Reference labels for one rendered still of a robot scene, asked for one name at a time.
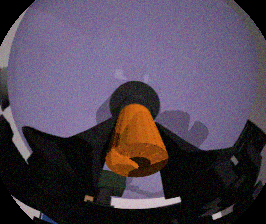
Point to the orange knob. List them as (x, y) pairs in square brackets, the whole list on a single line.
[(136, 148)]

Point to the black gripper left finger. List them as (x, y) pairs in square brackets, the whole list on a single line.
[(82, 155)]

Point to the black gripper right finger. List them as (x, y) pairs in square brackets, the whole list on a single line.
[(186, 164)]

